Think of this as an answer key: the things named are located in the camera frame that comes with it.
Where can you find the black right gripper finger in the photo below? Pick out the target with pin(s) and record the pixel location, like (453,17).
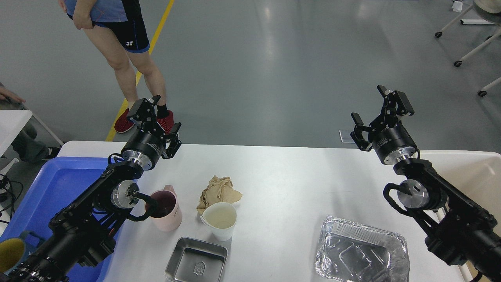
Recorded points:
(357,133)
(395,103)

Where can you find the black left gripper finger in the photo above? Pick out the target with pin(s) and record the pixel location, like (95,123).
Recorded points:
(143,110)
(172,142)

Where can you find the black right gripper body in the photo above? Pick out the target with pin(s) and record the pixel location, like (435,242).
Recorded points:
(390,140)

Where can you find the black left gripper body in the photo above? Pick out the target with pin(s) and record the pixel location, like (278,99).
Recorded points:
(143,151)

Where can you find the pink mug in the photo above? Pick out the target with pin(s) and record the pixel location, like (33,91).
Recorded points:
(168,215)

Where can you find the small steel tray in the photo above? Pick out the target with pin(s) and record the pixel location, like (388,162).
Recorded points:
(194,260)

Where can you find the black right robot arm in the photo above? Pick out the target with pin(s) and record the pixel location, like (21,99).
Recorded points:
(457,228)

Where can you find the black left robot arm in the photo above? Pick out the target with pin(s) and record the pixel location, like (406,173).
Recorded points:
(83,232)

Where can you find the crumpled brown paper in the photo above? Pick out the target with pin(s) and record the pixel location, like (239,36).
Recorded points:
(218,190)

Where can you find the standing person in shorts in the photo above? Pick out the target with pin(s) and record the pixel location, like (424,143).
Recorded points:
(116,28)

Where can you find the white paper cup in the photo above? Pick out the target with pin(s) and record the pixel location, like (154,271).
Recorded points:
(220,218)

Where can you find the blue plastic bin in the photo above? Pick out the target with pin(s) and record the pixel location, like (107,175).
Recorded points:
(59,182)

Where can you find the beige plastic bin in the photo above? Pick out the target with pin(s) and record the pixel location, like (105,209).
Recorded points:
(476,174)

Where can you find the aluminium foil tray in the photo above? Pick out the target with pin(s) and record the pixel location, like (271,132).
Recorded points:
(349,251)

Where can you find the white side table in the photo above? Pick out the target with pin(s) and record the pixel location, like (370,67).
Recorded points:
(11,124)

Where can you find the dark blue yellow mug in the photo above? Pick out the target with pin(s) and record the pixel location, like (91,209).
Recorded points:
(15,250)

